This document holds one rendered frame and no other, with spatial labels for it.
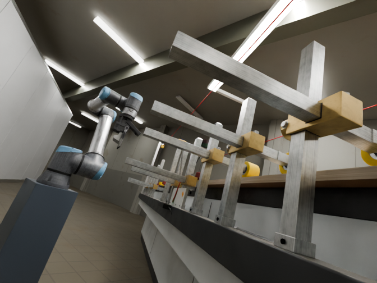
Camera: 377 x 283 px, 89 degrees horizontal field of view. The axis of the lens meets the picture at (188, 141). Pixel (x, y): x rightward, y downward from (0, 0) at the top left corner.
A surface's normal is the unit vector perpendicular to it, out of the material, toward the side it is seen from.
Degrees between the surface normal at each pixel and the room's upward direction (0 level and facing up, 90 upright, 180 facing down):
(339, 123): 180
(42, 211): 90
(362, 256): 90
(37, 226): 90
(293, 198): 90
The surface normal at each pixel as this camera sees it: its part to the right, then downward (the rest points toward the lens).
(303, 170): 0.30, -0.22
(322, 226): -0.91, -0.35
